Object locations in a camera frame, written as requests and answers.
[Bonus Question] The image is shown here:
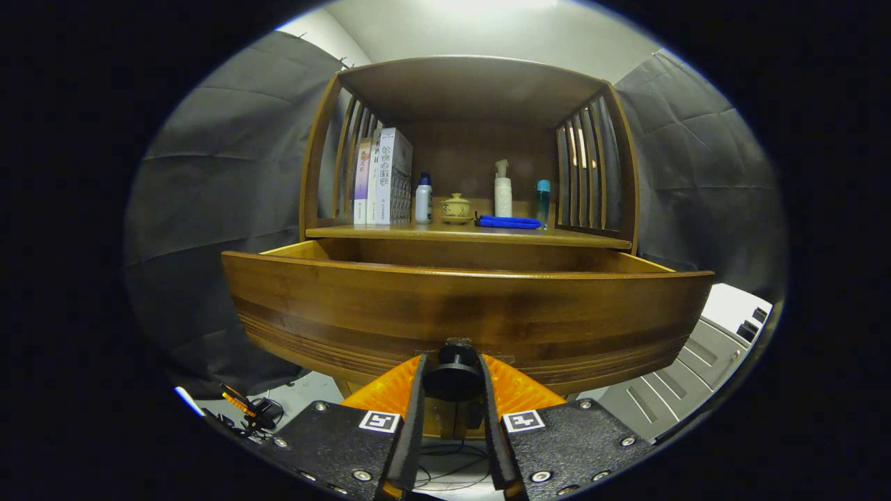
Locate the orange black object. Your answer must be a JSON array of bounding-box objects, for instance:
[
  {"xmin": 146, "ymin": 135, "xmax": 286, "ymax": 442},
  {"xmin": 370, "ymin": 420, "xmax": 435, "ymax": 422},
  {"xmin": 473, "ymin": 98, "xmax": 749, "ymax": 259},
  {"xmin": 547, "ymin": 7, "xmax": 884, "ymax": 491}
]
[{"xmin": 221, "ymin": 383, "xmax": 258, "ymax": 418}]

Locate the white filing cabinet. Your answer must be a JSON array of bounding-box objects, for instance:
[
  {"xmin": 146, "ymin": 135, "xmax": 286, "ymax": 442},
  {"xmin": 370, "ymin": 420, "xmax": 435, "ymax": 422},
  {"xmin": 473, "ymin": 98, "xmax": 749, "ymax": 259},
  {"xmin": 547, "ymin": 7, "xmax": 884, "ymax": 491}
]
[{"xmin": 578, "ymin": 283, "xmax": 773, "ymax": 443}]

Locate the black drawer knob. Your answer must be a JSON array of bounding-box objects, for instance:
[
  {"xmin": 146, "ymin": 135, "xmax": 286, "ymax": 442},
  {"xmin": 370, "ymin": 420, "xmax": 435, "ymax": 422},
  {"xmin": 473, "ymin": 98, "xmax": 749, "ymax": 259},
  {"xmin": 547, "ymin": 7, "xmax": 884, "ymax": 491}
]
[{"xmin": 423, "ymin": 339, "xmax": 484, "ymax": 402}]

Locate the white bottle with blue cap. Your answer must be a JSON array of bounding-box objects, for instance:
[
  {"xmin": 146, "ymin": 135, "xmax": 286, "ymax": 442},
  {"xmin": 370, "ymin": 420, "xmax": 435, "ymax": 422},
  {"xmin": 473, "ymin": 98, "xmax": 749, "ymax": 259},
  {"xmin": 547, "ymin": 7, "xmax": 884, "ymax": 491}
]
[{"xmin": 415, "ymin": 173, "xmax": 433, "ymax": 225}]

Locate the blue folded cloth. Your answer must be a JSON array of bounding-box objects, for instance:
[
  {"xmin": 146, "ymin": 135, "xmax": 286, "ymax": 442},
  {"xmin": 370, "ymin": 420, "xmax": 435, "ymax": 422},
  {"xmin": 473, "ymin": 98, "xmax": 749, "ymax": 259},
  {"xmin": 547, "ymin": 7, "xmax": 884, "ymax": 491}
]
[{"xmin": 475, "ymin": 214, "xmax": 543, "ymax": 230}]

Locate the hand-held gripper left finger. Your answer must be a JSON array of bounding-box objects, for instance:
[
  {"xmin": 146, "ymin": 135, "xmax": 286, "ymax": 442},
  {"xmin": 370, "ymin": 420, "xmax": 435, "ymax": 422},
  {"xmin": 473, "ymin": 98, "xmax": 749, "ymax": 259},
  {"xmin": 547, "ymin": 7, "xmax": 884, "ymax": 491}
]
[{"xmin": 254, "ymin": 353, "xmax": 427, "ymax": 500}]

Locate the yellow lidded teacup with saucer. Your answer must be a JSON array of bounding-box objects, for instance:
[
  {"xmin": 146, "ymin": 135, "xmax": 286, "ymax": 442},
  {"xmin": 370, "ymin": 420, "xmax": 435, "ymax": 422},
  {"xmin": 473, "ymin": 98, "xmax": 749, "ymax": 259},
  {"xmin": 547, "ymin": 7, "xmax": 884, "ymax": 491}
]
[{"xmin": 439, "ymin": 193, "xmax": 474, "ymax": 225}]

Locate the wooden countertop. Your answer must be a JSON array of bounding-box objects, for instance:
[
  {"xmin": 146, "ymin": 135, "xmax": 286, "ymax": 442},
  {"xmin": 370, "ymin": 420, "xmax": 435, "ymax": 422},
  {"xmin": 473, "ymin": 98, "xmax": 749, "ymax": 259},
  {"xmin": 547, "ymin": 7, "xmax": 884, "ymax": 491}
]
[{"xmin": 305, "ymin": 221, "xmax": 633, "ymax": 250}]

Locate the wooden drawer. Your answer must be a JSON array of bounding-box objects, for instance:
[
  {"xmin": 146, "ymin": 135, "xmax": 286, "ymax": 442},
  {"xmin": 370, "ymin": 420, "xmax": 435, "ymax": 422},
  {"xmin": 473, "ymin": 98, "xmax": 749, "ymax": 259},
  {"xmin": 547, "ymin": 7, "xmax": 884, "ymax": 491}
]
[{"xmin": 221, "ymin": 239, "xmax": 716, "ymax": 397}]

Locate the pink purple book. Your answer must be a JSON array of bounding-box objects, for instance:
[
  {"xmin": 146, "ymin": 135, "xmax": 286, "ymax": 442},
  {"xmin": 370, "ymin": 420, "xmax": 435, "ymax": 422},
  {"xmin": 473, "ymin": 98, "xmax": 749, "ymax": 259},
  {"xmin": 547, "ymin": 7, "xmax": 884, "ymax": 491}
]
[{"xmin": 353, "ymin": 138, "xmax": 373, "ymax": 225}]

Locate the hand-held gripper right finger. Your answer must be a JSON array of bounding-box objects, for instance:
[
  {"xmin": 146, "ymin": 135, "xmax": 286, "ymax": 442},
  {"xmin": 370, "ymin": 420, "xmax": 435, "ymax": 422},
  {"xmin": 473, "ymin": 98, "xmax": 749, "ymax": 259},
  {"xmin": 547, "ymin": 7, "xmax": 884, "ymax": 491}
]
[{"xmin": 479, "ymin": 353, "xmax": 655, "ymax": 500}]

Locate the white pump bottle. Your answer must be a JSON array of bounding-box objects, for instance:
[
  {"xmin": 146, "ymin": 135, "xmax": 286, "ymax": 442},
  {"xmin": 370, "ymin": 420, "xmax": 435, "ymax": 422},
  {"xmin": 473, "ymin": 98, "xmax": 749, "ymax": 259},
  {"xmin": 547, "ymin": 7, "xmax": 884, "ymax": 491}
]
[{"xmin": 494, "ymin": 159, "xmax": 513, "ymax": 218}]

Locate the thick white patterned book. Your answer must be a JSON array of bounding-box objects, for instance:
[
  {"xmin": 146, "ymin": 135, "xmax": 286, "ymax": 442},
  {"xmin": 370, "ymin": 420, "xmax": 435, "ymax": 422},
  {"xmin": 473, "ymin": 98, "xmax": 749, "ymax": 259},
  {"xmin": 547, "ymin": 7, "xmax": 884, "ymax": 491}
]
[{"xmin": 374, "ymin": 127, "xmax": 413, "ymax": 225}]

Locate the wooden cabinet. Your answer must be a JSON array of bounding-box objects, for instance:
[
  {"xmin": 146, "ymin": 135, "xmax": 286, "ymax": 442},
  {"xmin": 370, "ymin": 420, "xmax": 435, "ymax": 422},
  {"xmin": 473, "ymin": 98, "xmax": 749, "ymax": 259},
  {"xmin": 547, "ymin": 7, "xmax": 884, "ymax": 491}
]
[{"xmin": 299, "ymin": 56, "xmax": 640, "ymax": 439}]

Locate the thin white book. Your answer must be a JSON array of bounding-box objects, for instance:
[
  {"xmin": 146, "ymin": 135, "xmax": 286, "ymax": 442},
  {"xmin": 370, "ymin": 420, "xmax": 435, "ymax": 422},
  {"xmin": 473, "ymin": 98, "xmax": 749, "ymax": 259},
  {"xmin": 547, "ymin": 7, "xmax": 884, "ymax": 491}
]
[{"xmin": 366, "ymin": 131, "xmax": 382, "ymax": 225}]

